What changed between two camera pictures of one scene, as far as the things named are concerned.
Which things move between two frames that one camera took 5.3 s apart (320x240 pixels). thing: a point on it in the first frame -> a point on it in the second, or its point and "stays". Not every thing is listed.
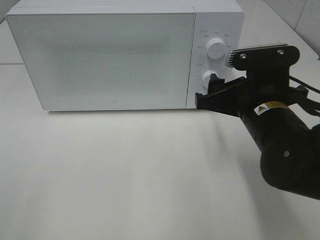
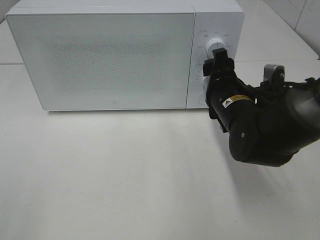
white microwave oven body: (125, 55) stays
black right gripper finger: (214, 83) -> (220, 53)
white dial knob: (206, 77) stays
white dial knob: (216, 48) stays
